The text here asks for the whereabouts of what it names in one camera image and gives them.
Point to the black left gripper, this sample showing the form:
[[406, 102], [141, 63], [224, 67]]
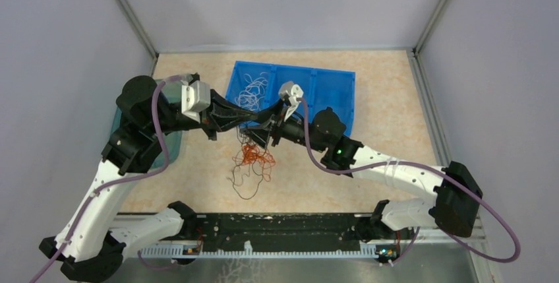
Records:
[[222, 115]]

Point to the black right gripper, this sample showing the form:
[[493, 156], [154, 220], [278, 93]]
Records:
[[276, 129]]

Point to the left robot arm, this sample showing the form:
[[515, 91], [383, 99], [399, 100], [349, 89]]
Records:
[[87, 248]]

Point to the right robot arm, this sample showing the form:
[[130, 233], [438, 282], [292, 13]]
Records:
[[446, 197]]

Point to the blue plastic compartment bin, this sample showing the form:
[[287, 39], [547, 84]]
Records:
[[255, 86]]

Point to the teal plastic basin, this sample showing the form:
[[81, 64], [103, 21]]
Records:
[[133, 145]]

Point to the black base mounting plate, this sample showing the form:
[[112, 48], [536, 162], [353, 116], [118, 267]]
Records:
[[284, 232]]

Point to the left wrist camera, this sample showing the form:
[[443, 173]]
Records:
[[195, 98]]

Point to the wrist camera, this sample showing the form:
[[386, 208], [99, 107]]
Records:
[[195, 98], [290, 93]]

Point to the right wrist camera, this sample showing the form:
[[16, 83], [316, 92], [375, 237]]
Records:
[[290, 93]]

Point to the white slotted cable duct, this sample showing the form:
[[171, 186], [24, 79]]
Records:
[[178, 251]]

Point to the aluminium frame rail right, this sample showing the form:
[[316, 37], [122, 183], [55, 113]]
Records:
[[433, 121]]

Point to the aluminium frame rail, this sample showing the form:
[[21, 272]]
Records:
[[138, 29], [433, 121]]

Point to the aluminium frame rail left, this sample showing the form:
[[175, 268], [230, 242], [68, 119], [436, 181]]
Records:
[[138, 29]]

